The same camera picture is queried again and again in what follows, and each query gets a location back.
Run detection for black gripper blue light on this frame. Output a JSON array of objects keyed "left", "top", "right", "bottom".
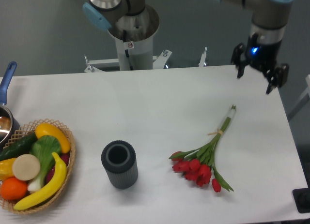
[{"left": 231, "top": 33, "right": 289, "bottom": 94}]

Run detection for red tulip bouquet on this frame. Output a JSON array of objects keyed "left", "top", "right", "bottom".
[{"left": 169, "top": 105, "right": 236, "bottom": 193}]

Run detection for dark grey ribbed vase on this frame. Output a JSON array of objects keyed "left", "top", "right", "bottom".
[{"left": 101, "top": 140, "right": 139, "bottom": 189}]

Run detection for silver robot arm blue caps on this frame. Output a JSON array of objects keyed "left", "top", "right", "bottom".
[{"left": 82, "top": 0, "right": 294, "bottom": 93}]

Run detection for black device at edge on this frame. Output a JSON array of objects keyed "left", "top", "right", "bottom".
[{"left": 292, "top": 188, "right": 310, "bottom": 213}]

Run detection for dark red vegetable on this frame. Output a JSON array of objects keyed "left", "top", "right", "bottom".
[{"left": 45, "top": 153, "right": 70, "bottom": 184}]

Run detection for green bok choy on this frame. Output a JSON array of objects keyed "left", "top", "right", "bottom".
[{"left": 28, "top": 135, "right": 61, "bottom": 194}]

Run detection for yellow banana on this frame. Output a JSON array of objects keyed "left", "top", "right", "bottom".
[{"left": 14, "top": 152, "right": 67, "bottom": 210}]

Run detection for woven wicker basket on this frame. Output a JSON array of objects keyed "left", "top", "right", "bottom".
[{"left": 0, "top": 119, "right": 76, "bottom": 214}]

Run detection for green cucumber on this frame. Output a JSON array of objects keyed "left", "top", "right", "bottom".
[{"left": 0, "top": 133, "right": 38, "bottom": 161}]

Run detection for beige round disc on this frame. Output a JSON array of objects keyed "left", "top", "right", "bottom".
[{"left": 12, "top": 154, "right": 41, "bottom": 181}]

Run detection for yellow bell pepper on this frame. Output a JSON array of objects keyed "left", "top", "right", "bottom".
[{"left": 0, "top": 158, "right": 16, "bottom": 181}]

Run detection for orange fruit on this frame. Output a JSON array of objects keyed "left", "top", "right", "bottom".
[{"left": 0, "top": 177, "right": 28, "bottom": 200}]

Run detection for white furniture frame right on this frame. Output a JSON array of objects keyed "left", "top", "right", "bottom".
[{"left": 287, "top": 75, "right": 310, "bottom": 121}]

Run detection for white metal base frame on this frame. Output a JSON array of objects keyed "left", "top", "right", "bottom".
[{"left": 84, "top": 46, "right": 208, "bottom": 73}]

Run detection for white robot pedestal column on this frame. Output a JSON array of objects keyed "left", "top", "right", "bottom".
[{"left": 108, "top": 5, "right": 159, "bottom": 71}]

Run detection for blue handled saucepan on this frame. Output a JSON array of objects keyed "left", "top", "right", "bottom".
[{"left": 0, "top": 61, "right": 20, "bottom": 151}]

